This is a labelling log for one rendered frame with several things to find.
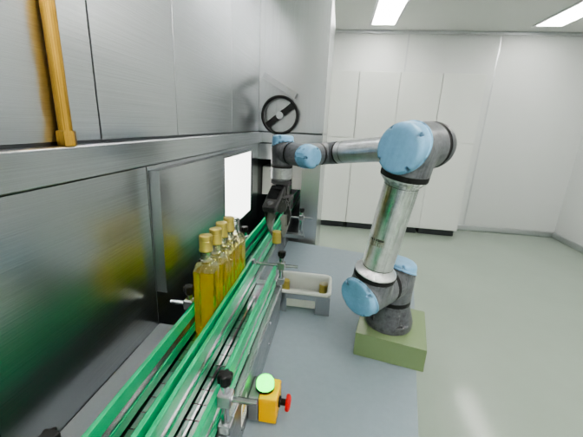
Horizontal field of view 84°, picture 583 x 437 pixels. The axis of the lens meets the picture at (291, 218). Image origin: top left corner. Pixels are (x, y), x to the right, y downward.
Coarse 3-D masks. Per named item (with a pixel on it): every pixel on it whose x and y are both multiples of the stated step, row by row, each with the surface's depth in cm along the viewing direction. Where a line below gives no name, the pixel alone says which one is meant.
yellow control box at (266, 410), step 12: (252, 384) 80; (276, 384) 81; (252, 396) 77; (264, 396) 77; (276, 396) 77; (252, 408) 77; (264, 408) 77; (276, 408) 77; (252, 420) 78; (264, 420) 78; (276, 420) 78
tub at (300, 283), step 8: (288, 272) 139; (296, 272) 138; (304, 272) 138; (296, 280) 139; (304, 280) 138; (312, 280) 138; (320, 280) 137; (328, 280) 136; (296, 288) 139; (304, 288) 139; (312, 288) 138; (328, 288) 127; (320, 296) 121; (328, 296) 122
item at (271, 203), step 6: (276, 186) 114; (282, 186) 114; (270, 192) 112; (276, 192) 112; (282, 192) 113; (270, 198) 110; (276, 198) 110; (264, 204) 108; (270, 204) 108; (276, 204) 108; (264, 210) 108; (270, 210) 108; (276, 210) 109
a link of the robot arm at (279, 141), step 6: (276, 138) 109; (282, 138) 108; (288, 138) 108; (276, 144) 109; (282, 144) 108; (276, 150) 109; (282, 150) 107; (276, 156) 110; (282, 156) 108; (276, 162) 111; (282, 162) 110; (282, 168) 111
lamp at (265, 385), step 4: (260, 376) 79; (264, 376) 79; (268, 376) 79; (260, 380) 78; (264, 380) 78; (268, 380) 78; (272, 380) 79; (256, 384) 79; (260, 384) 77; (264, 384) 77; (268, 384) 77; (272, 384) 78; (256, 388) 79; (260, 388) 77; (264, 388) 77; (268, 388) 77; (272, 388) 78; (260, 392) 77; (264, 392) 77; (268, 392) 77
